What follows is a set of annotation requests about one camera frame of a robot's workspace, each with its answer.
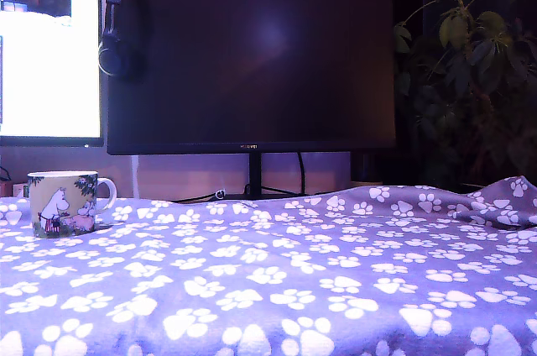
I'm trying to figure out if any large black monitor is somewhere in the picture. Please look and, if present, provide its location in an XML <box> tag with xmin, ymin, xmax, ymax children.
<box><xmin>107</xmin><ymin>0</ymin><xmax>398</xmax><ymax>200</ymax></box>

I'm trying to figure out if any grey paw print blanket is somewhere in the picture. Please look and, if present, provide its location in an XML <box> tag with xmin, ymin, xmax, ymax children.
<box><xmin>0</xmin><ymin>175</ymin><xmax>537</xmax><ymax>356</ymax></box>

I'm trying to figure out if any black over-ear headphones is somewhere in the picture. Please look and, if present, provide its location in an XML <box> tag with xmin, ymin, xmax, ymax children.
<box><xmin>97</xmin><ymin>0</ymin><xmax>148</xmax><ymax>82</ymax></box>

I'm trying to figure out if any cartoon print ceramic mug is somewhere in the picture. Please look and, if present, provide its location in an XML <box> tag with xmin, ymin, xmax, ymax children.
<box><xmin>27</xmin><ymin>170</ymin><xmax>117</xmax><ymax>239</ymax></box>

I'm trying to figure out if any green leafy houseplant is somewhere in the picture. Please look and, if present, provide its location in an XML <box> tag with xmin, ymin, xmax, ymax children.
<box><xmin>394</xmin><ymin>0</ymin><xmax>537</xmax><ymax>193</ymax></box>

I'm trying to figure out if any lit white screen monitor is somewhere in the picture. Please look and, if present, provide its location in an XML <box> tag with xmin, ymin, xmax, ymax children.
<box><xmin>0</xmin><ymin>0</ymin><xmax>105</xmax><ymax>148</ymax></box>

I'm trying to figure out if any black monitor power cable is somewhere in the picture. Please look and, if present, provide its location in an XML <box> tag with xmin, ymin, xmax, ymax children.
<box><xmin>295</xmin><ymin>152</ymin><xmax>308</xmax><ymax>197</ymax></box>

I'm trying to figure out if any thin black cable with plug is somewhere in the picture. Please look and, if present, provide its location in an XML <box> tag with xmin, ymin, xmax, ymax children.
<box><xmin>174</xmin><ymin>192</ymin><xmax>219</xmax><ymax>204</ymax></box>

